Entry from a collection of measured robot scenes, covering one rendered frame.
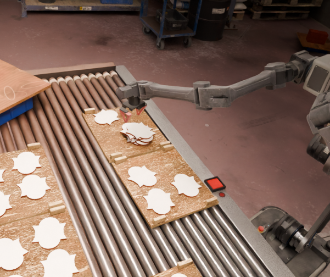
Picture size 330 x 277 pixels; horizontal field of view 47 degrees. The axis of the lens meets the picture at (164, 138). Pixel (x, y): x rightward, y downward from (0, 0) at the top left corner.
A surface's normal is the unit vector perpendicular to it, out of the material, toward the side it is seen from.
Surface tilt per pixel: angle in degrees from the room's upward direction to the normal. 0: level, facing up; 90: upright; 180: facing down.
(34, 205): 0
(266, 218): 0
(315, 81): 90
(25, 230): 0
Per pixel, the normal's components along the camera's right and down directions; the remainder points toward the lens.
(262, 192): 0.15, -0.77
